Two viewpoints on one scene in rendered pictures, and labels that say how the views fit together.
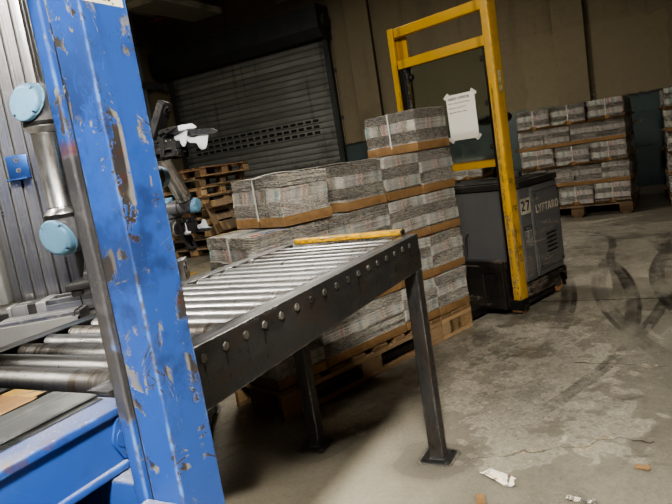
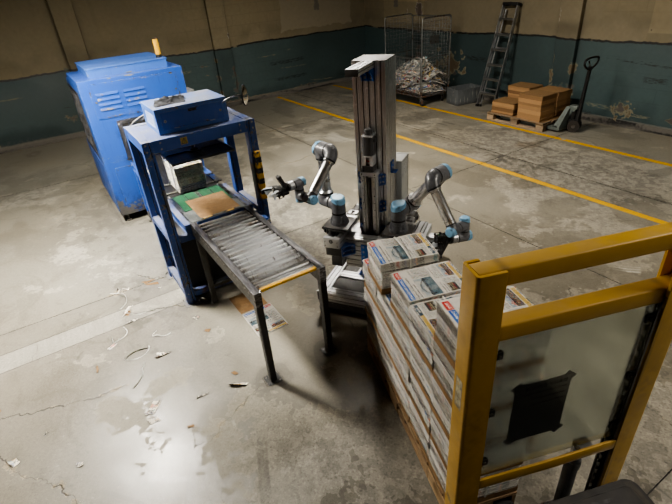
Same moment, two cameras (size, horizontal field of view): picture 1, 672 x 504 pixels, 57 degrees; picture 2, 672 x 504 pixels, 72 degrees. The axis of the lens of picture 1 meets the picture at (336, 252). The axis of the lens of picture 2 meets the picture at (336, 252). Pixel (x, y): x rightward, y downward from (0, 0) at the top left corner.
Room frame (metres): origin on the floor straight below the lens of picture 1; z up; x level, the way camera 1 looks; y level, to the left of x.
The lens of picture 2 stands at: (3.79, -2.13, 2.55)
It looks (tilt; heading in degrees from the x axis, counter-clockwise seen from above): 31 degrees down; 121
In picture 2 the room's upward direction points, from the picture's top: 5 degrees counter-clockwise
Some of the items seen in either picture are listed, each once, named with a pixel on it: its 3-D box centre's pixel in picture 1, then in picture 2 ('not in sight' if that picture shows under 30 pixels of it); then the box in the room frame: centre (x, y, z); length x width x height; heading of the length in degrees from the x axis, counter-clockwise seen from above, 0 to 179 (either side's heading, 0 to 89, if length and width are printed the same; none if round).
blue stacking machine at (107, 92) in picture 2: not in sight; (138, 122); (-1.65, 2.13, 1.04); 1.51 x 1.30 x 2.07; 151
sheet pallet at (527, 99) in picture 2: not in sight; (529, 104); (2.72, 6.95, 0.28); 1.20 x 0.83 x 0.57; 151
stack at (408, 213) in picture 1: (336, 294); (419, 351); (3.07, 0.03, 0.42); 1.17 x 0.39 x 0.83; 132
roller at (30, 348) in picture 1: (96, 356); (229, 224); (1.19, 0.51, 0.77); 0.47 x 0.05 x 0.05; 61
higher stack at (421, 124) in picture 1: (418, 223); (478, 414); (3.56, -0.50, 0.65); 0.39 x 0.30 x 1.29; 42
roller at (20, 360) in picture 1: (69, 368); (226, 222); (1.14, 0.54, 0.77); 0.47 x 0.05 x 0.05; 61
